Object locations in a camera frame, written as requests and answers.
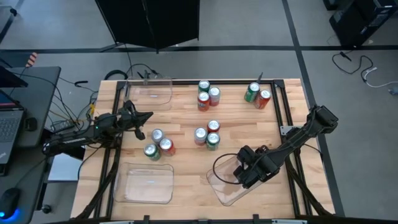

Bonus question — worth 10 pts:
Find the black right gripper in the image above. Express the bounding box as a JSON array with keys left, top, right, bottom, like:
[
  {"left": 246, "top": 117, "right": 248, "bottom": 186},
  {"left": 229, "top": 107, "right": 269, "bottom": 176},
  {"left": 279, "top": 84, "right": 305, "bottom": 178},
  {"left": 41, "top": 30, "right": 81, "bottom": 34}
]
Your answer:
[{"left": 236, "top": 144, "right": 281, "bottom": 190}]

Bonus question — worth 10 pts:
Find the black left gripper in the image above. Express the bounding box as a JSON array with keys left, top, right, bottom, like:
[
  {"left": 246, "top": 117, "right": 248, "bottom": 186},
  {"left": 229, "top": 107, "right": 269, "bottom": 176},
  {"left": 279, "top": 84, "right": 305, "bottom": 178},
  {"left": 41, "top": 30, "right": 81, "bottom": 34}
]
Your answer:
[{"left": 119, "top": 108, "right": 154, "bottom": 141}]

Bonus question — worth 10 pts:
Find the clear plastic bin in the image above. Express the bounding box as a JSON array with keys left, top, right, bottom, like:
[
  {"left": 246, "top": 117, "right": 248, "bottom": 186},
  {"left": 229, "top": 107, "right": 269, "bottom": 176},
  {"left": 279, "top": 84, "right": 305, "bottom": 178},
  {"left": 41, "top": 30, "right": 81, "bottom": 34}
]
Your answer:
[
  {"left": 124, "top": 77, "right": 174, "bottom": 112},
  {"left": 113, "top": 161, "right": 175, "bottom": 205},
  {"left": 206, "top": 154, "right": 265, "bottom": 207}
]

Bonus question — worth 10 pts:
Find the black metal bar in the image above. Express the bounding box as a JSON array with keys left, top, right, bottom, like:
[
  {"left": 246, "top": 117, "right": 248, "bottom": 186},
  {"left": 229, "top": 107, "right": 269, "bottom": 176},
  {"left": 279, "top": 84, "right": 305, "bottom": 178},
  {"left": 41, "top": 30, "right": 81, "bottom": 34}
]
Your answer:
[{"left": 51, "top": 144, "right": 86, "bottom": 161}]

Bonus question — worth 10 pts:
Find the white board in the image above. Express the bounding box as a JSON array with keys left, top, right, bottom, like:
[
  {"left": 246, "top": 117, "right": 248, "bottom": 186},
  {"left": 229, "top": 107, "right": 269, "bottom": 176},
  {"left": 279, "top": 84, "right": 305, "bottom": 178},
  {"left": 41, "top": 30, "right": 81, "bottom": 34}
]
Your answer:
[{"left": 47, "top": 152, "right": 85, "bottom": 182}]

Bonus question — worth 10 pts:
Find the black backdrop panel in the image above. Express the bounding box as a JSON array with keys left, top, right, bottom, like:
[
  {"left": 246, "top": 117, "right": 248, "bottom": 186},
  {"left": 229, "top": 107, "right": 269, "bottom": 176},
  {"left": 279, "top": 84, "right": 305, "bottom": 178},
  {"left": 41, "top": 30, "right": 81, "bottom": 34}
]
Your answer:
[{"left": 95, "top": 0, "right": 201, "bottom": 54}]

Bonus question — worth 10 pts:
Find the dark grey desk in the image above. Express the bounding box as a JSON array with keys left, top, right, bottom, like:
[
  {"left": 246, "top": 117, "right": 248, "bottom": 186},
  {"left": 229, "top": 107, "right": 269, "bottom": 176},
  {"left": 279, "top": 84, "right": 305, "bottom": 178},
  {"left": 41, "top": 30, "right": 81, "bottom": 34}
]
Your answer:
[{"left": 0, "top": 65, "right": 62, "bottom": 224}]

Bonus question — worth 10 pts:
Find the small black desk device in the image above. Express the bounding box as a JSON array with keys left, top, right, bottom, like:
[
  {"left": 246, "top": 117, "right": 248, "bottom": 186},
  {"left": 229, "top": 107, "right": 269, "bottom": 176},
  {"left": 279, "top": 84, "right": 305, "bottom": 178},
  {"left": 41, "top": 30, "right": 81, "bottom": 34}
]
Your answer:
[{"left": 24, "top": 117, "right": 39, "bottom": 132}]

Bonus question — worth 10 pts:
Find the orange black striped marker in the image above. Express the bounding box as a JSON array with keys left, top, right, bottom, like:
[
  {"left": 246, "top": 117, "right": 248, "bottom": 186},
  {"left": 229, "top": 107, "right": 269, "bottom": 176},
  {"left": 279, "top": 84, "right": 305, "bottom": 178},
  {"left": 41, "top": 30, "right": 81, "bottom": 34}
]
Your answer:
[{"left": 25, "top": 52, "right": 39, "bottom": 68}]

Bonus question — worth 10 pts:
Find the black laptop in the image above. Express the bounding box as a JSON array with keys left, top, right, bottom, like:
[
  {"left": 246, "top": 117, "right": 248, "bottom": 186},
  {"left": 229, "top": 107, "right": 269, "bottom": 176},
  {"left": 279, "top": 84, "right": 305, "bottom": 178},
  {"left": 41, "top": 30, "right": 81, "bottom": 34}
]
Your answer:
[{"left": 0, "top": 90, "right": 25, "bottom": 166}]

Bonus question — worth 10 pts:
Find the black computer mouse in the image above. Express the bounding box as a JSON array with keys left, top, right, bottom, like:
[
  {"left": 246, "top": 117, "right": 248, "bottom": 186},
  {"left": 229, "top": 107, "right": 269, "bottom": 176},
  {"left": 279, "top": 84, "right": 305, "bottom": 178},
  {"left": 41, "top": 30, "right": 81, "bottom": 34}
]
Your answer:
[{"left": 0, "top": 187, "right": 22, "bottom": 220}]

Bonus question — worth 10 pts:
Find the black stand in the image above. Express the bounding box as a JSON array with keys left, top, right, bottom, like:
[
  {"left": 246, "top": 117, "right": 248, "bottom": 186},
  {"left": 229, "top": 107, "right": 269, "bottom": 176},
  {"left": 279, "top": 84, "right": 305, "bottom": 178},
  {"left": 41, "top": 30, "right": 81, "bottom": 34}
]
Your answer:
[{"left": 0, "top": 6, "right": 18, "bottom": 43}]

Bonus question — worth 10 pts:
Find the black computer tower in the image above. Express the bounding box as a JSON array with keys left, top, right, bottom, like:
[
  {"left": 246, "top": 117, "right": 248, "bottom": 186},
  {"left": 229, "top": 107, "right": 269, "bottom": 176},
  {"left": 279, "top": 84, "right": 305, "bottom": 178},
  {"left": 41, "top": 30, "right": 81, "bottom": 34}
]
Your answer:
[{"left": 328, "top": 0, "right": 398, "bottom": 48}]

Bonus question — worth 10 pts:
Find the black camera cable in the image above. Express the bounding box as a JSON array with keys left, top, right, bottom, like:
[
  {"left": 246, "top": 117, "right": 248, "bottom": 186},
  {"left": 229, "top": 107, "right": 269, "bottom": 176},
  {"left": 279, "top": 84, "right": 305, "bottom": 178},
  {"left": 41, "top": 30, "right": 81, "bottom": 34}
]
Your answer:
[{"left": 212, "top": 153, "right": 242, "bottom": 185}]

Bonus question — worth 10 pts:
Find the black coiled cable loop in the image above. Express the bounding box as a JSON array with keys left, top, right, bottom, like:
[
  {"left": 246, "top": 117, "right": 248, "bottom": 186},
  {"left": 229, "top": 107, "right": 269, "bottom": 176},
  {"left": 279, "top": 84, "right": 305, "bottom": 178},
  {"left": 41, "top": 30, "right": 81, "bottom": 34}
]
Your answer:
[{"left": 104, "top": 69, "right": 129, "bottom": 81}]

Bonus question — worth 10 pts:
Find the black floor cable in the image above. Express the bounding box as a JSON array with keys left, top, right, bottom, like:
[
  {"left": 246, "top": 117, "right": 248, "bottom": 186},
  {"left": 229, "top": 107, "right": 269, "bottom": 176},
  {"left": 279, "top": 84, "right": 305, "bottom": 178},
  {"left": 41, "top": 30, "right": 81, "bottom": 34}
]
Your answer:
[{"left": 331, "top": 51, "right": 374, "bottom": 82}]

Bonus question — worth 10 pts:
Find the white floor cable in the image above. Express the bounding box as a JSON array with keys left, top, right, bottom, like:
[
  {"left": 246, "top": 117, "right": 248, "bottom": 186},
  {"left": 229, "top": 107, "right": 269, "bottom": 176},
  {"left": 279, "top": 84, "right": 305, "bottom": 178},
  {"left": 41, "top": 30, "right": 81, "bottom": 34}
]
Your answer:
[{"left": 362, "top": 67, "right": 398, "bottom": 90}]

